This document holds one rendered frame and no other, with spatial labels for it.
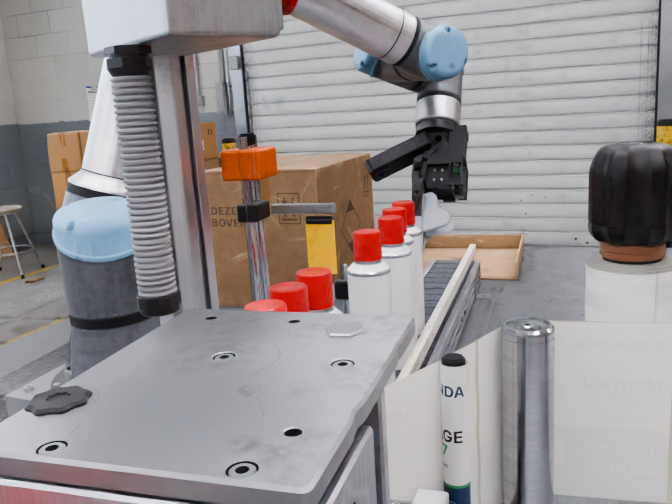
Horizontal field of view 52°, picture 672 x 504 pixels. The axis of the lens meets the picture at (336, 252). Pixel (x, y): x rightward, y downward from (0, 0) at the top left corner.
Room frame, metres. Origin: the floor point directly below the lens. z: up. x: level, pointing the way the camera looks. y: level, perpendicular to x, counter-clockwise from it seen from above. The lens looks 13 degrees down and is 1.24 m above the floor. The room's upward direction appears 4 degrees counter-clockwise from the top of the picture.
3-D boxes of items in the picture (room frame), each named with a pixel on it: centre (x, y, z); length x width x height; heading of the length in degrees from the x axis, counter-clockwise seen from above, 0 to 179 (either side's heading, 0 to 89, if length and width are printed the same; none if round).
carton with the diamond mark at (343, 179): (1.40, 0.08, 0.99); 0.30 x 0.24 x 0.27; 157
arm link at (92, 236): (0.87, 0.30, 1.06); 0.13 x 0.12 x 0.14; 22
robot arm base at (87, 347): (0.87, 0.30, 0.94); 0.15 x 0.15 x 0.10
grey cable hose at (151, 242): (0.54, 0.15, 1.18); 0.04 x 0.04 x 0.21
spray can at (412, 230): (0.99, -0.10, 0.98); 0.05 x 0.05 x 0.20
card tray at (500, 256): (1.61, -0.31, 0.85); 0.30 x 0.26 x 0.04; 162
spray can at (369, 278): (0.78, -0.04, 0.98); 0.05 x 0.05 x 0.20
